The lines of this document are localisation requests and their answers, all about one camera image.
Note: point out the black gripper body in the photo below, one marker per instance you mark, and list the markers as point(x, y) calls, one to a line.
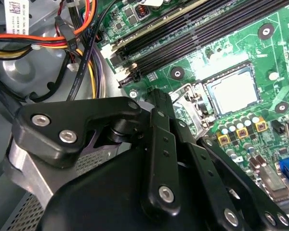
point(98, 204)

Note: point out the silver CPU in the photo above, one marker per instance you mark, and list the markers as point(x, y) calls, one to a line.
point(233, 91)

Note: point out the metal socket cover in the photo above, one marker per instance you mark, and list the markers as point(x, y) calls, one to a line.
point(191, 122)

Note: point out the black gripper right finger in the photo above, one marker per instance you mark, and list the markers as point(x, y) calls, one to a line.
point(214, 183)

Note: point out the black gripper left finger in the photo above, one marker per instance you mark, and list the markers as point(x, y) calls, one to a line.
point(62, 125)

